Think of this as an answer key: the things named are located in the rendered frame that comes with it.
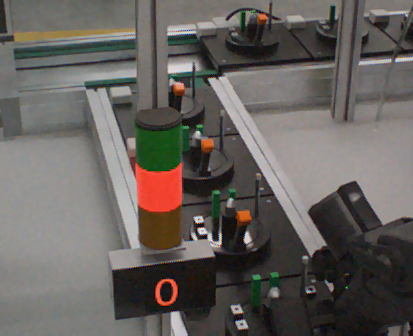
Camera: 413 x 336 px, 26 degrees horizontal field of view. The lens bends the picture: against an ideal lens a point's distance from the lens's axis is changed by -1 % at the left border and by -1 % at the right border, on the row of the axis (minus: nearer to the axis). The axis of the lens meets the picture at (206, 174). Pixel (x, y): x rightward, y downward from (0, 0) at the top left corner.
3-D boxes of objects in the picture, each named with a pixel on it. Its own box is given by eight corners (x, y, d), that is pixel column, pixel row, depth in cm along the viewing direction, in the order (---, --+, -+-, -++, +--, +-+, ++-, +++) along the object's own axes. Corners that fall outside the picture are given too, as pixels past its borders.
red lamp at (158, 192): (186, 209, 97) (186, 170, 95) (141, 214, 96) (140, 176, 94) (177, 186, 102) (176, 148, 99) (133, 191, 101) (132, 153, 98)
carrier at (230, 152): (274, 202, 166) (278, 143, 160) (147, 218, 161) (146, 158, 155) (240, 142, 186) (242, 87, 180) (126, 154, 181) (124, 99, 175)
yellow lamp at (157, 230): (186, 246, 100) (186, 210, 97) (142, 252, 99) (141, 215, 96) (177, 222, 104) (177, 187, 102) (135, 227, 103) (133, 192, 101)
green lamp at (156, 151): (186, 170, 95) (186, 129, 92) (140, 175, 94) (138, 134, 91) (176, 147, 99) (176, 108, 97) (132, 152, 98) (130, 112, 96)
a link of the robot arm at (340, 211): (465, 246, 82) (395, 144, 86) (401, 275, 78) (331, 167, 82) (408, 297, 91) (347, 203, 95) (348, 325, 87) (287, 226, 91)
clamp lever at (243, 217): (245, 246, 146) (252, 219, 140) (233, 247, 146) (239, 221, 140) (240, 228, 148) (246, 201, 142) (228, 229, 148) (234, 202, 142)
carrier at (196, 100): (239, 141, 187) (241, 87, 180) (126, 153, 182) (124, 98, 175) (212, 93, 207) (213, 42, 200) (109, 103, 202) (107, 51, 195)
